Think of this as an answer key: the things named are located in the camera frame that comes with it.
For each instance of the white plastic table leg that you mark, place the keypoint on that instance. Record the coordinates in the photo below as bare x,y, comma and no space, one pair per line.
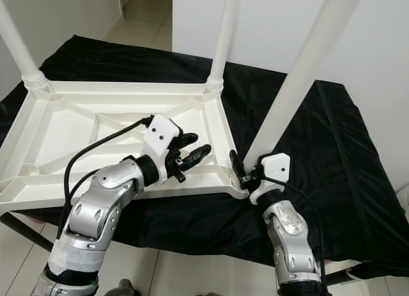
307,72
223,34
19,46

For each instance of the white plastic children table top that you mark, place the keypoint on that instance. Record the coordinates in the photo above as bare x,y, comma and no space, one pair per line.
51,136

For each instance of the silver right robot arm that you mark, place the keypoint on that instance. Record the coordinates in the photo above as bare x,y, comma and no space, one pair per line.
291,232

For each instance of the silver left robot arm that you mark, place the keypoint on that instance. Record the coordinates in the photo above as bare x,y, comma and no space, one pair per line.
102,210

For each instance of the black table cloth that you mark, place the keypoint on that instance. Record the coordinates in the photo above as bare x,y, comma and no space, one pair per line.
358,200

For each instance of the grey left robot foot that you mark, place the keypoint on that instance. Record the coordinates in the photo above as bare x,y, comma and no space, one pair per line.
123,289

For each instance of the pink table with black legs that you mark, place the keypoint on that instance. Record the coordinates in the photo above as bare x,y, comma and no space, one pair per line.
25,232

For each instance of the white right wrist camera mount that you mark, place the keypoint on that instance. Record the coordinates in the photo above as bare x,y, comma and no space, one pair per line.
275,165

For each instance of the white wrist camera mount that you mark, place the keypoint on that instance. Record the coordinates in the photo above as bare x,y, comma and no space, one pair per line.
161,135
275,165

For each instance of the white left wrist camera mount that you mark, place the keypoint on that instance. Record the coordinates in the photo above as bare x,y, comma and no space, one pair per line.
161,135

